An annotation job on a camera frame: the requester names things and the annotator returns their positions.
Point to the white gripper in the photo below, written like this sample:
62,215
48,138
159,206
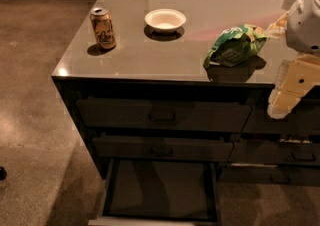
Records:
305,23

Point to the green rice chip bag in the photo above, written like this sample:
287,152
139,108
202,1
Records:
236,45

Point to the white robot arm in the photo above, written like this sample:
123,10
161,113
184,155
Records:
302,33

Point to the top right drawer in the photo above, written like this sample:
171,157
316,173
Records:
303,120

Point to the middle right drawer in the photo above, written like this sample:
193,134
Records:
276,153

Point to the dark drawer cabinet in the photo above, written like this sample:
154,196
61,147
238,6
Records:
146,65

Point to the top left drawer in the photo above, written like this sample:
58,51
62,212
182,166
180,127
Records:
168,115

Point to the middle left drawer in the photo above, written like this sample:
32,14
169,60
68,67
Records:
162,148

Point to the open bottom left drawer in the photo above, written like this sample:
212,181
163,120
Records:
159,193

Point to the white paper bowl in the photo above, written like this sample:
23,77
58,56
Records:
165,20

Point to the orange soda can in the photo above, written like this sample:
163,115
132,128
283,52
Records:
101,21

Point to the small black floor object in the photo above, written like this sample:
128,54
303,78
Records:
3,173

